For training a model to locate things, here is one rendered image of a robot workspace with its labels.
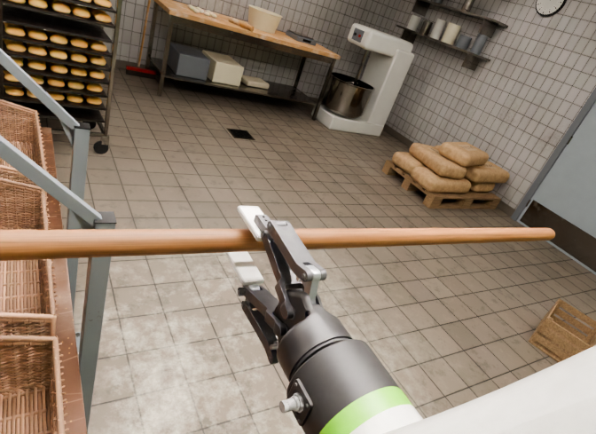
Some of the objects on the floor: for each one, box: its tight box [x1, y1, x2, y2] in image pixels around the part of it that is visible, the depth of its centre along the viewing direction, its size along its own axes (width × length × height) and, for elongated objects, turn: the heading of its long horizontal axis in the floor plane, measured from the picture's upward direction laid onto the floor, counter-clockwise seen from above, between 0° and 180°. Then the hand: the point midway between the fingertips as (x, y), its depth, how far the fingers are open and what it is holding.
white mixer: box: [311, 23, 414, 137], centre depth 572 cm, size 100×66×132 cm, turn 89°
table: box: [145, 0, 341, 121], centre depth 521 cm, size 220×80×90 cm, turn 89°
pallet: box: [381, 160, 501, 209], centre depth 482 cm, size 120×80×14 cm, turn 89°
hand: (248, 242), depth 55 cm, fingers open, 6 cm apart
